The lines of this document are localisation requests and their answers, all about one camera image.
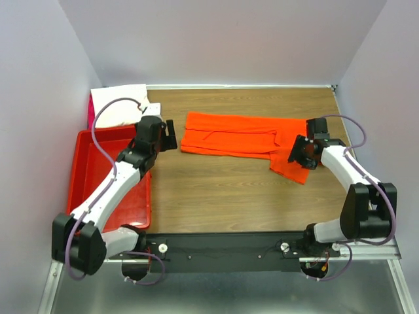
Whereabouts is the orange t-shirt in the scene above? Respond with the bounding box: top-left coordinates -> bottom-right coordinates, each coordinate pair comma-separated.
180,112 -> 309,184

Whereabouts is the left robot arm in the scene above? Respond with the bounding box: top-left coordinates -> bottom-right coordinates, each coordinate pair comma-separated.
52,116 -> 177,281

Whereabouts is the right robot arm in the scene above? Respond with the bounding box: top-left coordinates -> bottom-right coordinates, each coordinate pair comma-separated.
288,117 -> 397,254

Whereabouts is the folded white t-shirt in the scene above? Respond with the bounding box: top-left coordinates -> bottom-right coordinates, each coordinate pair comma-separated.
90,84 -> 151,128

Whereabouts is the red plastic bin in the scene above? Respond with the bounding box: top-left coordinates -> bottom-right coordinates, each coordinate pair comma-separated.
65,126 -> 151,232

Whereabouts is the folded pink t-shirt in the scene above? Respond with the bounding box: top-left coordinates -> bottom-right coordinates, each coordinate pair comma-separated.
87,95 -> 96,130

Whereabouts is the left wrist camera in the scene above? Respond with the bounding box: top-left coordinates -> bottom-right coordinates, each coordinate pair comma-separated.
141,103 -> 162,117

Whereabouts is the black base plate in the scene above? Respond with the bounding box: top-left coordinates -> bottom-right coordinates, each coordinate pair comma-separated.
101,231 -> 341,274

